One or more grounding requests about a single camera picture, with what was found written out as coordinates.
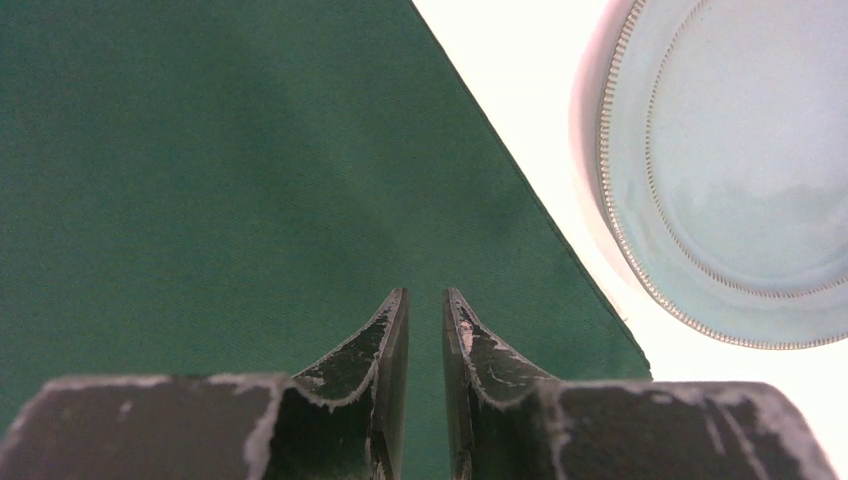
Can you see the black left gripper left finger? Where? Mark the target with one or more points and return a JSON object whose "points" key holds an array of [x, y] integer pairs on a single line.
{"points": [[340, 418]]}

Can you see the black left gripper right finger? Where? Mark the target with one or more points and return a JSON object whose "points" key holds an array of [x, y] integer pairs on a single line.
{"points": [[510, 419]]}

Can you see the dark green cloth placemat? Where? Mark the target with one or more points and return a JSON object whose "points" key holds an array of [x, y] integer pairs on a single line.
{"points": [[235, 186]]}

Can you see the teal ceramic dinner plate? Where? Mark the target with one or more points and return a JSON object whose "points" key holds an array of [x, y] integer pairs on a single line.
{"points": [[720, 144]]}

